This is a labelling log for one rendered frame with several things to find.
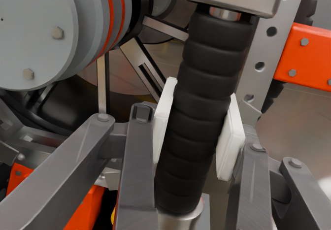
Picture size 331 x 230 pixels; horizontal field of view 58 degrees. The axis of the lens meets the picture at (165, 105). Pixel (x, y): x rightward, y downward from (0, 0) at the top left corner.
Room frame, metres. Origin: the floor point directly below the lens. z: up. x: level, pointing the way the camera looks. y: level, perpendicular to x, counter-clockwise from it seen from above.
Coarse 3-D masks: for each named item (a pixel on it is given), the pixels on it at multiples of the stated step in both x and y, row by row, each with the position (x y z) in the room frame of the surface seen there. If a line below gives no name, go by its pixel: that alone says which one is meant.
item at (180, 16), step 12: (156, 0) 0.93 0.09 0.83; (168, 0) 0.93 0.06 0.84; (180, 0) 0.97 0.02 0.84; (156, 12) 0.93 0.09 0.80; (168, 12) 0.97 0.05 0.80; (180, 12) 0.97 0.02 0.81; (192, 12) 0.97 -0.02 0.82; (180, 24) 0.97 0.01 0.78; (144, 36) 0.98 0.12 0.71; (156, 36) 0.98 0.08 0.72; (168, 36) 0.97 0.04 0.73
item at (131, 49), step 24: (144, 0) 0.49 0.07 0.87; (144, 24) 0.49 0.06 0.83; (168, 24) 0.49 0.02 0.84; (120, 48) 0.49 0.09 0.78; (144, 48) 0.50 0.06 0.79; (144, 72) 0.49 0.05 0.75; (24, 96) 0.50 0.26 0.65; (48, 96) 0.50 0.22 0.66; (72, 96) 0.60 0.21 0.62; (96, 96) 0.65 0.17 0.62; (120, 96) 0.68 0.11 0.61; (144, 96) 0.69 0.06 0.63; (48, 120) 0.48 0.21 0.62; (72, 120) 0.51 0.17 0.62; (120, 120) 0.55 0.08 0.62
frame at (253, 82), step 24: (288, 0) 0.38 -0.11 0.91; (264, 24) 0.38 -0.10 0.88; (288, 24) 0.38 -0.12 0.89; (264, 48) 0.38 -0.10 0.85; (240, 72) 0.39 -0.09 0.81; (264, 72) 0.38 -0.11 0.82; (240, 96) 0.38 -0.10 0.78; (264, 96) 0.38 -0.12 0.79; (0, 120) 0.45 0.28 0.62; (0, 144) 0.39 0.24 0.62; (24, 144) 0.40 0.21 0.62; (48, 144) 0.43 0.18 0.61; (120, 168) 0.39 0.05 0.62
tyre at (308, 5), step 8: (304, 0) 0.46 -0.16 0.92; (312, 0) 0.46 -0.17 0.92; (304, 8) 0.46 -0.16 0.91; (312, 8) 0.46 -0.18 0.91; (296, 16) 0.46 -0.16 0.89; (304, 16) 0.46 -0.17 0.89; (304, 24) 0.46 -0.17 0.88; (272, 80) 0.46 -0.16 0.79; (272, 88) 0.46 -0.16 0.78; (280, 88) 0.46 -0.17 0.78; (0, 96) 0.48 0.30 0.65; (272, 96) 0.46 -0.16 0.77; (8, 104) 0.48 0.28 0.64; (264, 104) 0.46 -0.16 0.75; (16, 112) 0.48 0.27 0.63; (264, 112) 0.47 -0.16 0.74; (24, 120) 0.47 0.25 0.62; (40, 128) 0.47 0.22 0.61
